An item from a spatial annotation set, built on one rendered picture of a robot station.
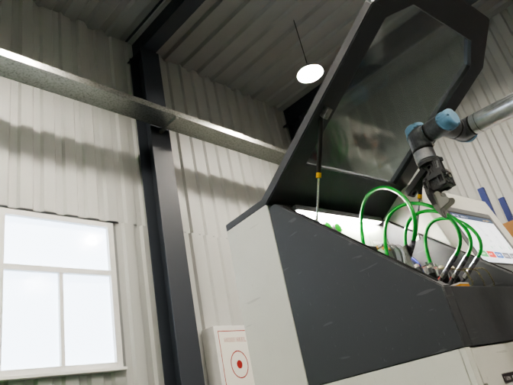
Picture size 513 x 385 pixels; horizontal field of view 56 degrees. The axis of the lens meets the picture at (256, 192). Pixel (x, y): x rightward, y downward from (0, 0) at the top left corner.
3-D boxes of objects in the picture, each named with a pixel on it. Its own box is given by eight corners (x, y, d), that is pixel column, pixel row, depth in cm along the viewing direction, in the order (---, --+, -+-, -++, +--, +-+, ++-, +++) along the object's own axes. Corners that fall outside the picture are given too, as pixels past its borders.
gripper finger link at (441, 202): (452, 211, 162) (442, 186, 166) (437, 218, 166) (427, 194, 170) (456, 211, 164) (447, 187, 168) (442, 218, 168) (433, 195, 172)
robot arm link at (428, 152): (408, 155, 177) (421, 159, 182) (413, 166, 175) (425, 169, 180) (426, 144, 172) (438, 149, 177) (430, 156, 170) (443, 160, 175)
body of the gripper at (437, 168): (446, 184, 164) (433, 153, 169) (424, 195, 170) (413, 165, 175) (457, 187, 169) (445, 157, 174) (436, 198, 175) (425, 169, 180)
